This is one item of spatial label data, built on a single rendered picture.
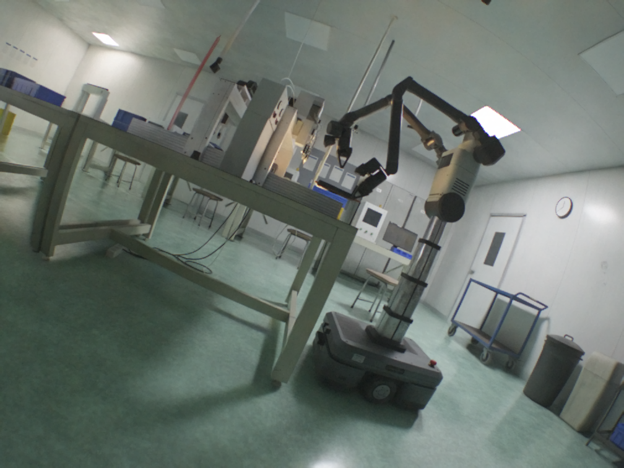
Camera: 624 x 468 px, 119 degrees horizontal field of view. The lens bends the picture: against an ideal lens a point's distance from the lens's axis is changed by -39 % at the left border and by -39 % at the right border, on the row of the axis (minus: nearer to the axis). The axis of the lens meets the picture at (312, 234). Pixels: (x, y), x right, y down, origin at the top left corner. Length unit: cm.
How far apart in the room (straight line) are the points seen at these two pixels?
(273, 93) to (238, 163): 36
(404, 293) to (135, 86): 720
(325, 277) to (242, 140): 68
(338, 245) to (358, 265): 451
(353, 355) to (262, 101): 121
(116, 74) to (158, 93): 156
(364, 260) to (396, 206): 120
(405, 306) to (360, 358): 38
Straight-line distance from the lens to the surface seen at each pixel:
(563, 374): 326
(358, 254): 562
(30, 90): 337
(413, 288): 159
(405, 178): 634
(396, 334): 163
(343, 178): 600
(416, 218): 590
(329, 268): 115
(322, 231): 113
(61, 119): 173
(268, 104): 138
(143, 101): 741
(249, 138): 134
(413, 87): 152
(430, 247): 160
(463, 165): 163
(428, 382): 162
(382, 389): 154
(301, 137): 178
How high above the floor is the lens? 71
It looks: 3 degrees down
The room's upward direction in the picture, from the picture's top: 23 degrees clockwise
